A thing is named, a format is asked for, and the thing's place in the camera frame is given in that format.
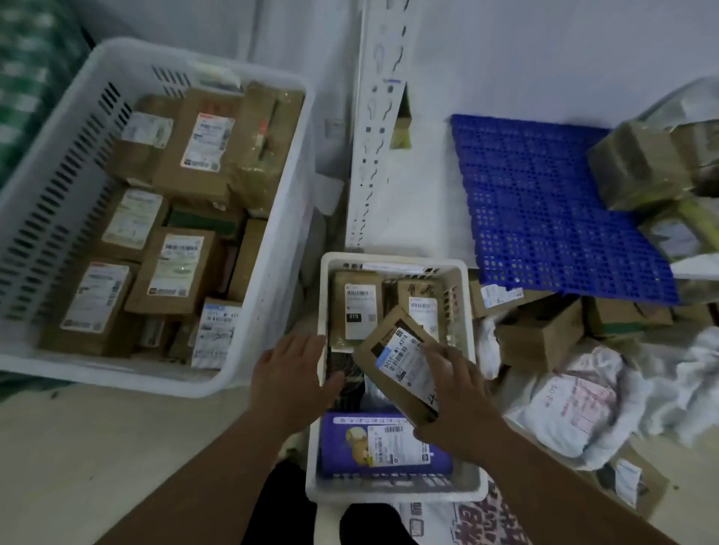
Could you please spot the wide flat cardboard parcel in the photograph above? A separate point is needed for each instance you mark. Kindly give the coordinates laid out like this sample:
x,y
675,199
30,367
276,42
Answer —
x,y
623,317

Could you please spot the open-flap cardboard box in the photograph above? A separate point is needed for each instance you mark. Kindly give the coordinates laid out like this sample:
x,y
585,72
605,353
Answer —
x,y
539,337

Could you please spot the person's right thumb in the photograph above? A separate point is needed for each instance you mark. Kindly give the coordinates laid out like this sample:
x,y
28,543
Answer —
x,y
430,431

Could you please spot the small cardboard parcel, torn label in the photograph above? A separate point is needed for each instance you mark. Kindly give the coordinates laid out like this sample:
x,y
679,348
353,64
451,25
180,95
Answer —
x,y
632,483

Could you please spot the tall cardboard parcel, black tag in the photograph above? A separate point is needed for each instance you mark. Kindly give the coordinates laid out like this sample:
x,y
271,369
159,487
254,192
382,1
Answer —
x,y
356,303

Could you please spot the yellow tape-wrapped parcel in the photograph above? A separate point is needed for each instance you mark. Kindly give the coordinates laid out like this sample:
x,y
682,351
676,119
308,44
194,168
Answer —
x,y
682,230

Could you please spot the scribbled cardboard parcel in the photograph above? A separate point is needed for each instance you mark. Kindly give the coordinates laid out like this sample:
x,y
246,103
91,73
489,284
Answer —
x,y
421,297

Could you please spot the blue plastic grid mat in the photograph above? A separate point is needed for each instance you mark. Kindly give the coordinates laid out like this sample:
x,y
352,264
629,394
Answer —
x,y
539,213

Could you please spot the white perforated metal shelf post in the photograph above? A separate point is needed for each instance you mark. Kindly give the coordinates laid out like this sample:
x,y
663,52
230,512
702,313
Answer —
x,y
382,112

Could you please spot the white mailer bag, pink print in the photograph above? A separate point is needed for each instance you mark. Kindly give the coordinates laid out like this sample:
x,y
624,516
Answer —
x,y
567,410

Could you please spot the low cardboard parcel, white label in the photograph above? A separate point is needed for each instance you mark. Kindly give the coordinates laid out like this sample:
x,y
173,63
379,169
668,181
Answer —
x,y
494,295

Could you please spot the black wrapped item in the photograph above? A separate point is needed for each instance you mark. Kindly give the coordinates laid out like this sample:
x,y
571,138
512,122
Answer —
x,y
344,370

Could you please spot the large white plastic basket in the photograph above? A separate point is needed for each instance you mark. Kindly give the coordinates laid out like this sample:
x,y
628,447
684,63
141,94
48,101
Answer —
x,y
50,185

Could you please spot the person's right hand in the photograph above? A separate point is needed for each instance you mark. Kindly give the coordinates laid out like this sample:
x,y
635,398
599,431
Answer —
x,y
469,415

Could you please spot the person's black trousers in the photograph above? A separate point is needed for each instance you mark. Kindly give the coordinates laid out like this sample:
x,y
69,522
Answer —
x,y
292,516

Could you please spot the purple parcel with cartoon print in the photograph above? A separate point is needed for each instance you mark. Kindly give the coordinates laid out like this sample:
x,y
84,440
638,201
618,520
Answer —
x,y
348,449

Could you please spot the person's right forearm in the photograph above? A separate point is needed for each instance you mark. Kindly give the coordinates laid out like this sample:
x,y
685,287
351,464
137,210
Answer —
x,y
556,494

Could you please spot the printed paper sheet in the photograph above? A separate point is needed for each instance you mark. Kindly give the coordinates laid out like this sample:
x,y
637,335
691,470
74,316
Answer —
x,y
460,516

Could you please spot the green checkered bag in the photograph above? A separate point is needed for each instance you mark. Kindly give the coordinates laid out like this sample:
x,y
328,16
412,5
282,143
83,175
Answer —
x,y
33,78

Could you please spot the person's left hand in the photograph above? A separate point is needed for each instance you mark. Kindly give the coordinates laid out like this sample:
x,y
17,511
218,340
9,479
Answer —
x,y
283,387

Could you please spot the crumpled white plastic bag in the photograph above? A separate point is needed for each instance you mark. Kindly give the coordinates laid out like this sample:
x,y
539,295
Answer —
x,y
674,387

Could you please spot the small white plastic basket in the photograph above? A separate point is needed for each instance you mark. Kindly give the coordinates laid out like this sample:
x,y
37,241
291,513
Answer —
x,y
393,488

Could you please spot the person's left forearm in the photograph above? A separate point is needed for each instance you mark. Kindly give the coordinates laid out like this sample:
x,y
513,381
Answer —
x,y
224,483

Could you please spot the large tape-wrapped cardboard parcel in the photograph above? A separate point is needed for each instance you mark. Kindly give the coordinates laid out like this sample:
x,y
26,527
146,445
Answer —
x,y
640,163

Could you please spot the pile of brown cardboard parcels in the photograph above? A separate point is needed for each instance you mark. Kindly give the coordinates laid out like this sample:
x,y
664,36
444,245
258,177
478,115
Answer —
x,y
180,264

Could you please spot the person's left thumb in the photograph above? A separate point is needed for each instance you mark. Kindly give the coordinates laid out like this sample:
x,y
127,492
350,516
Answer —
x,y
334,386

